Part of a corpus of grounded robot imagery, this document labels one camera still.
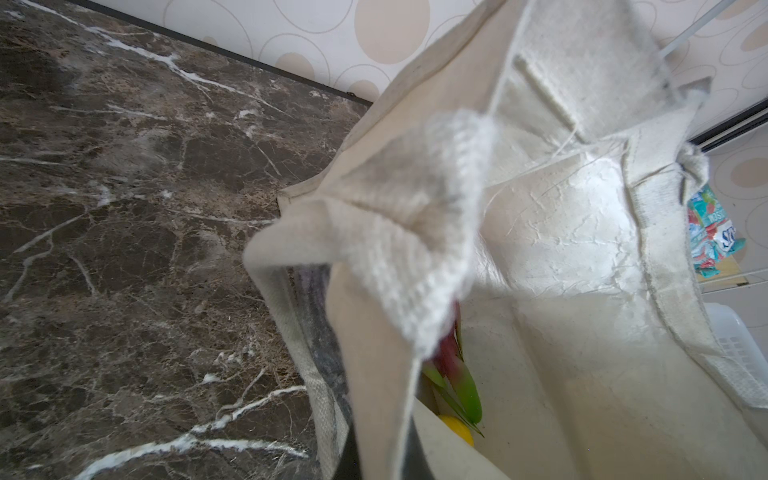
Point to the pink dragon fruit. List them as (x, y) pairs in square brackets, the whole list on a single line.
[(450, 376)]

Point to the cream canvas tote bag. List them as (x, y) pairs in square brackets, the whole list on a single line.
[(533, 165)]

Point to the teal red snack bag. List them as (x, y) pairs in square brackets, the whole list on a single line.
[(713, 236)]

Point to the white plastic basket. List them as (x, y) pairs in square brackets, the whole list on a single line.
[(736, 340)]

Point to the white wooden two-tier shelf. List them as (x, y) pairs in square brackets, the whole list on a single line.
[(731, 49)]

